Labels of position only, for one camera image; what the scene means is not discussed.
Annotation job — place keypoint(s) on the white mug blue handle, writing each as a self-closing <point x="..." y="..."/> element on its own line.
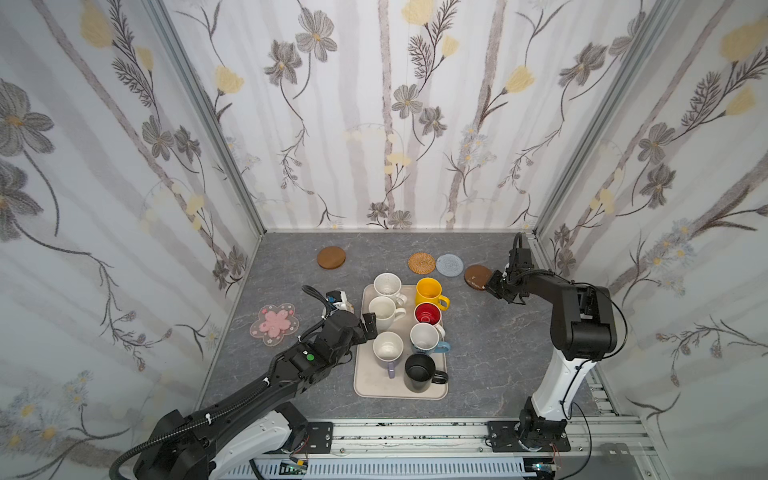
<point x="428" y="339"/>

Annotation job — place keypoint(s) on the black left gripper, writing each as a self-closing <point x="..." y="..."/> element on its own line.
<point x="366" y="327"/>

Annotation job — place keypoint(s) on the grey blue woven coaster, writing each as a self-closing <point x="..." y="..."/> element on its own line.
<point x="449" y="265"/>

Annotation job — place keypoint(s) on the white mug red inside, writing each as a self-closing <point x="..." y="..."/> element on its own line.
<point x="428" y="313"/>

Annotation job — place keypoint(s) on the white slotted cable duct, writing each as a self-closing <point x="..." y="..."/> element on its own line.
<point x="387" y="468"/>

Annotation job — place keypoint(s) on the beige serving tray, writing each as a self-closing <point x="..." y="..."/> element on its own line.
<point x="375" y="378"/>

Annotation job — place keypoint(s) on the glossy amber round coaster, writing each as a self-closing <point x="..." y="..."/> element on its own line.
<point x="477" y="276"/>

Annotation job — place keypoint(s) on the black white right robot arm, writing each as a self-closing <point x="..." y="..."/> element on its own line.
<point x="582" y="332"/>

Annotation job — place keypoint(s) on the black mug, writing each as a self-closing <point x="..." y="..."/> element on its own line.
<point x="421" y="372"/>

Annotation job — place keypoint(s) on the plain white mug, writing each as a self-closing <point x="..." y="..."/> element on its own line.
<point x="386" y="311"/>

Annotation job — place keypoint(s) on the aluminium mounting rail frame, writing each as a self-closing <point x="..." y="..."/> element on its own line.
<point x="591" y="448"/>

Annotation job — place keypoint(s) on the dark wooden round coaster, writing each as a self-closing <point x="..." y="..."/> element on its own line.
<point x="331" y="257"/>

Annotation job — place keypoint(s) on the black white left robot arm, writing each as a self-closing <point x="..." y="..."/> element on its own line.
<point x="258" y="418"/>

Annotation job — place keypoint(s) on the woven rattan round coaster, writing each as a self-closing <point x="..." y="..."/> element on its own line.
<point x="421" y="263"/>

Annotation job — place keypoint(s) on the yellow mug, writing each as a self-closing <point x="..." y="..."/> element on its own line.
<point x="429" y="290"/>

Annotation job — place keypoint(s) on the pink flower shaped coaster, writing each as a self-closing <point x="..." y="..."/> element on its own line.
<point x="274" y="323"/>

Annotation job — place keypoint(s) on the white mug purple handle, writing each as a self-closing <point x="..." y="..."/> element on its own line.
<point x="388" y="348"/>

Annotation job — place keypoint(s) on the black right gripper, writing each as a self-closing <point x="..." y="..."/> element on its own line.
<point x="502" y="285"/>

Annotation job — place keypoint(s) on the speckled white mug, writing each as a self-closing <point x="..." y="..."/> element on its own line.
<point x="390" y="285"/>

